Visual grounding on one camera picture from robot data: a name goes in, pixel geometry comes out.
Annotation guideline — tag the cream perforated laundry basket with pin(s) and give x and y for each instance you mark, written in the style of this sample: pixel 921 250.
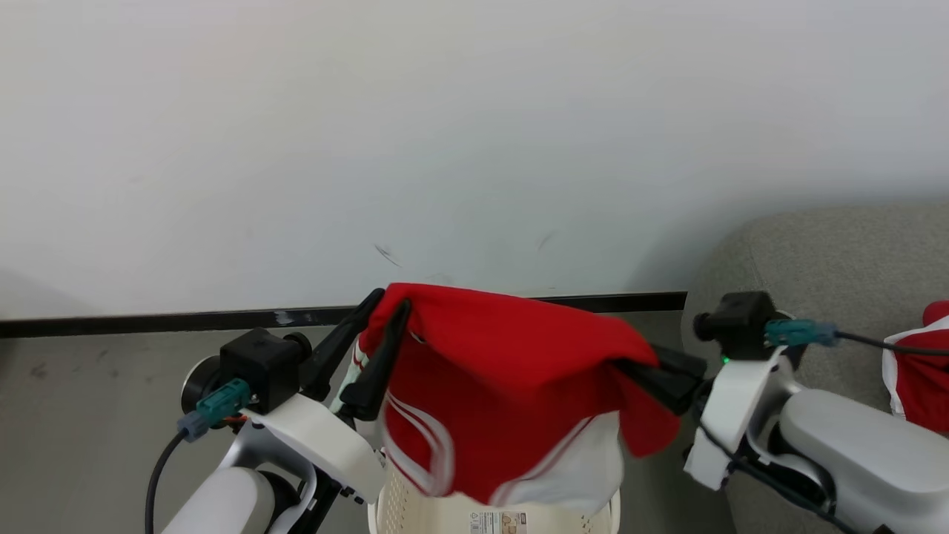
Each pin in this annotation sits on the cream perforated laundry basket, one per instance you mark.
pixel 430 515

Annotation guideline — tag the white basket label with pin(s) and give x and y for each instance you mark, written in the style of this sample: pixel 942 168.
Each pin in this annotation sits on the white basket label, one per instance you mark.
pixel 497 523

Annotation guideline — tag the red white garment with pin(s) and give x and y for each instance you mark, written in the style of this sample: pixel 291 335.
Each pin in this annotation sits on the red white garment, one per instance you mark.
pixel 923 378

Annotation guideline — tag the teal left camera connector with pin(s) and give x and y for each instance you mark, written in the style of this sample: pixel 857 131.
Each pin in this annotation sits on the teal left camera connector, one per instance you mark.
pixel 219 408

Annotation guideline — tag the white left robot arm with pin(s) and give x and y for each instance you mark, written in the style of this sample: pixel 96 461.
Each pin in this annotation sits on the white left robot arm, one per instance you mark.
pixel 222 497

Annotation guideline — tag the teal camera connector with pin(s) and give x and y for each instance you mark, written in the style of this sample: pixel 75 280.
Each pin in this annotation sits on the teal camera connector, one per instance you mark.
pixel 219 408
pixel 801 334

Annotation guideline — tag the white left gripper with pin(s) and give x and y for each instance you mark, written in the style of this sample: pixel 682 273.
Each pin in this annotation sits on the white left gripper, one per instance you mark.
pixel 334 445

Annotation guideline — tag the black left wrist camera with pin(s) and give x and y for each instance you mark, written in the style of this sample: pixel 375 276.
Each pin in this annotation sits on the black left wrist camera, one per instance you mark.
pixel 263 367

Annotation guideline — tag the black baseboard strip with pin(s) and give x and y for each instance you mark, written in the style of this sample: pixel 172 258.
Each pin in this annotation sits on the black baseboard strip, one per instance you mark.
pixel 148 321

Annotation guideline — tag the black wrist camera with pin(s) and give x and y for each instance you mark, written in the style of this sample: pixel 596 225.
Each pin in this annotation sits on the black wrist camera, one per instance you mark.
pixel 738 322
pixel 263 367

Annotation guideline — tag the red white sports shirt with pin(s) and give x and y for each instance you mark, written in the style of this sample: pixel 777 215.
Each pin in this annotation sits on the red white sports shirt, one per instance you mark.
pixel 504 371

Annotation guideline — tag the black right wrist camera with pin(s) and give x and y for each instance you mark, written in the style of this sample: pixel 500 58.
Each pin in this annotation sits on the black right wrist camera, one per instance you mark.
pixel 738 322

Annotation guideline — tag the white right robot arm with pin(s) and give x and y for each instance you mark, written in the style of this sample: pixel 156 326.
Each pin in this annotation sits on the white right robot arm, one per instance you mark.
pixel 867 460

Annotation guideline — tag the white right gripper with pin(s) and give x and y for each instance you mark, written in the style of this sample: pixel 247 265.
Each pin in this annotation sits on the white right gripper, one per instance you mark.
pixel 734 408

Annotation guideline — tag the teal right camera connector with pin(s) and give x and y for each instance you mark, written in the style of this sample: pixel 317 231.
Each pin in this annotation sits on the teal right camera connector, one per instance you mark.
pixel 801 334

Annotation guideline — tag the grey fabric sofa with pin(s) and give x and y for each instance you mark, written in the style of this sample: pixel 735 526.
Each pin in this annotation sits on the grey fabric sofa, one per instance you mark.
pixel 838 259

